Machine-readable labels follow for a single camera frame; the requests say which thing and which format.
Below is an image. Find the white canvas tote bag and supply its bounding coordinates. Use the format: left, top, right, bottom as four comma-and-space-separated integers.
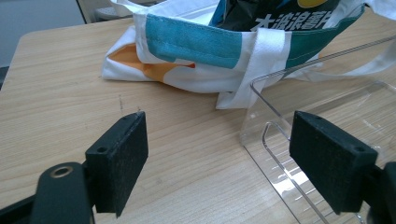
101, 0, 396, 110

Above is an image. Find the grey chair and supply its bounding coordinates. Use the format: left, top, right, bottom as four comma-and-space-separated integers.
76, 0, 138, 24

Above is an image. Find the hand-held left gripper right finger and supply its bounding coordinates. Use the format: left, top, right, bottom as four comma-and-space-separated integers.
289, 110, 379, 216

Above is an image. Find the clear plastic storage box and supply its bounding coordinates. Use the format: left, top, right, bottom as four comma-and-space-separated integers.
239, 35, 396, 224

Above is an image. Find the black snack packet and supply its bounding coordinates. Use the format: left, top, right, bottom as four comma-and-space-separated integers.
208, 0, 343, 33

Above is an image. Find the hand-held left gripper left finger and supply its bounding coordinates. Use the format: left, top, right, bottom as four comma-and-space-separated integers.
84, 110, 149, 218

